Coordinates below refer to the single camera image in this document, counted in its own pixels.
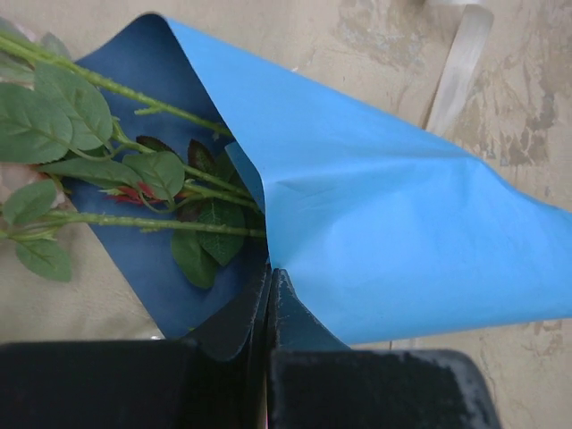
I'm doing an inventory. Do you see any pink artificial flower bouquet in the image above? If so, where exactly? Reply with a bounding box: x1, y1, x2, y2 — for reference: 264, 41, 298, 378
1, 21, 266, 289

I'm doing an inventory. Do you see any blue wrapping paper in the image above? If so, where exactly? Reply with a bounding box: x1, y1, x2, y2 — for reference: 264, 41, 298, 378
80, 14, 571, 344

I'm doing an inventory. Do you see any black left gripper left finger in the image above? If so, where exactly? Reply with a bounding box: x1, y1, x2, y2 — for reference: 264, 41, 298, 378
1, 267, 272, 428

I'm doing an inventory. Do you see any beige ribbon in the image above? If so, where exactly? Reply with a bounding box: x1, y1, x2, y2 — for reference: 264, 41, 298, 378
425, 1, 494, 136

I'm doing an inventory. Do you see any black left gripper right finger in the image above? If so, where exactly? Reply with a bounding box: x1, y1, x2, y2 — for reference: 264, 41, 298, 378
267, 269, 501, 428

